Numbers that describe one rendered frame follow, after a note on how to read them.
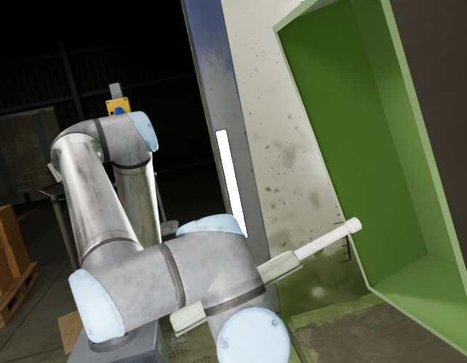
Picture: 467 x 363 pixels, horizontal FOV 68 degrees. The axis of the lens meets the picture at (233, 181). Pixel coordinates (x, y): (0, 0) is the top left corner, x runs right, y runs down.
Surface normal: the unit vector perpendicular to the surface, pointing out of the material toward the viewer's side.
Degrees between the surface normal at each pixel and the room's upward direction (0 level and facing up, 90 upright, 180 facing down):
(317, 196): 90
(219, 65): 90
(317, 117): 90
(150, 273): 53
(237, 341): 70
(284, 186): 90
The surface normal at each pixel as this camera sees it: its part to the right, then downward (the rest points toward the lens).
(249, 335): 0.11, -0.19
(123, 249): 0.29, -0.91
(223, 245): 0.25, -0.34
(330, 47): 0.25, 0.13
